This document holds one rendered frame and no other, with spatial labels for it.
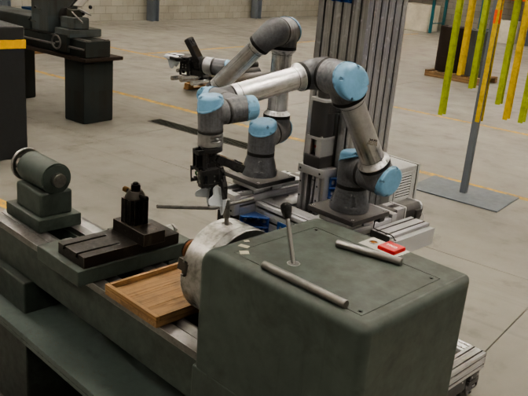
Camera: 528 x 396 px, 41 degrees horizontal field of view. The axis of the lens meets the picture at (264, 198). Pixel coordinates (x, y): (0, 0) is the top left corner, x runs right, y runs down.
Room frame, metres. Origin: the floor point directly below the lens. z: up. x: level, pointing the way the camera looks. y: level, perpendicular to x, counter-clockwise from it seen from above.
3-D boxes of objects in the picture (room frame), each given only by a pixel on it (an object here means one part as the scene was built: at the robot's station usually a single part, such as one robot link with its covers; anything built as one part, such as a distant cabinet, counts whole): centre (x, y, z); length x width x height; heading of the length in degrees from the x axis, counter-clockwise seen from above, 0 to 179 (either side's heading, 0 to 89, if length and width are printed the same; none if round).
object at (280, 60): (2.99, -0.02, 1.54); 0.15 x 0.12 x 0.55; 157
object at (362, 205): (2.52, -0.32, 1.21); 0.15 x 0.15 x 0.10
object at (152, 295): (2.26, 0.30, 0.89); 0.36 x 0.30 x 0.04; 136
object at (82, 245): (2.51, 0.54, 0.95); 0.43 x 0.18 x 0.04; 136
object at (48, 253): (2.55, 0.56, 0.90); 0.53 x 0.30 x 0.06; 136
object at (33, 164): (2.89, 0.96, 1.01); 0.30 x 0.20 x 0.29; 46
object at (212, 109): (2.00, 0.17, 1.60); 0.09 x 0.08 x 0.11; 126
